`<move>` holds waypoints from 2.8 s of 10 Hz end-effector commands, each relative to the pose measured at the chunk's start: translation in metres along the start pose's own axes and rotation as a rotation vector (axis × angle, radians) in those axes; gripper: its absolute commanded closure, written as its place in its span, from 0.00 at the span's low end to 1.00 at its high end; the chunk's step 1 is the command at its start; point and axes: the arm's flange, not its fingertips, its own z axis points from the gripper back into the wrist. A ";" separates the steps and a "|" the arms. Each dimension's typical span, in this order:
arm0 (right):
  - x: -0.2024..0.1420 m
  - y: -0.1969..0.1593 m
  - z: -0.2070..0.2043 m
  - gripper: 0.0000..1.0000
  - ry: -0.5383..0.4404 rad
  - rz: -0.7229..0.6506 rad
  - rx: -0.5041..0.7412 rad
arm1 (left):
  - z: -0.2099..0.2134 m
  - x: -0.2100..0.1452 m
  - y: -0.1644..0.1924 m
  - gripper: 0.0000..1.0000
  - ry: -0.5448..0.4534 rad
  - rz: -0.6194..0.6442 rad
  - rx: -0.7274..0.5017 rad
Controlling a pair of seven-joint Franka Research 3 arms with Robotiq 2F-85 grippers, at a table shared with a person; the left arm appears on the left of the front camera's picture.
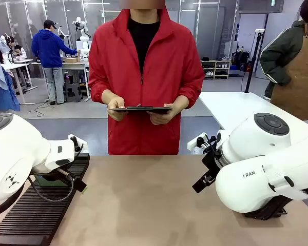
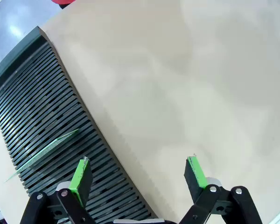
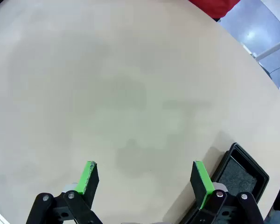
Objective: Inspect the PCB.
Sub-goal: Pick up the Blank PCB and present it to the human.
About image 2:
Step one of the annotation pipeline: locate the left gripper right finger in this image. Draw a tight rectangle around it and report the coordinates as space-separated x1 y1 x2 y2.
179 155 263 224

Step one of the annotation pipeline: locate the person in red jacket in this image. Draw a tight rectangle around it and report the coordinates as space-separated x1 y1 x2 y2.
51 0 76 9

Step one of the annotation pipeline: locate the black slotted PCB rack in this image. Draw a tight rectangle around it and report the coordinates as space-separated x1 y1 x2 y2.
0 26 158 221

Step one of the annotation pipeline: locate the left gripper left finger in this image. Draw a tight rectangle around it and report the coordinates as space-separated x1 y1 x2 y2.
20 156 96 224

